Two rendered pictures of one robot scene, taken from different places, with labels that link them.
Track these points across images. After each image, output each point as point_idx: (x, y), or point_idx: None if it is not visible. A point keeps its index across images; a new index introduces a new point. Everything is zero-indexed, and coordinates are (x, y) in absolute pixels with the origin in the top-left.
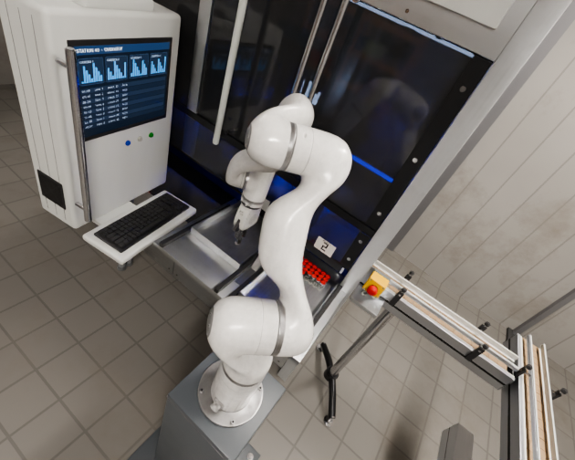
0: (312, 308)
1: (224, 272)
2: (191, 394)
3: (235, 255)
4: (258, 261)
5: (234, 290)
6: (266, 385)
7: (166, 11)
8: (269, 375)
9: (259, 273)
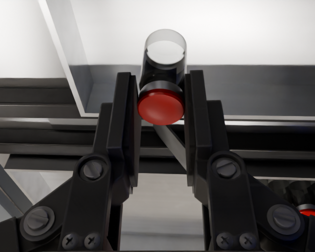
0: (180, 232)
1: (20, 56)
2: None
3: (145, 20)
4: (176, 148)
5: (1, 143)
6: None
7: None
8: (7, 216)
9: (142, 156)
